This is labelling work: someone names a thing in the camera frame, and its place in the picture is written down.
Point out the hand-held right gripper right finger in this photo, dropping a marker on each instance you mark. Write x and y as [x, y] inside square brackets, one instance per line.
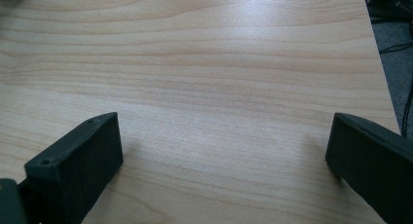
[373, 159]

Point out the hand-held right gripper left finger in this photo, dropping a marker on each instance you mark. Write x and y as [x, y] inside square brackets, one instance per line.
[74, 165]

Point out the dark equipment base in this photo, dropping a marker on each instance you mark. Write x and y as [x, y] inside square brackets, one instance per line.
[391, 3]

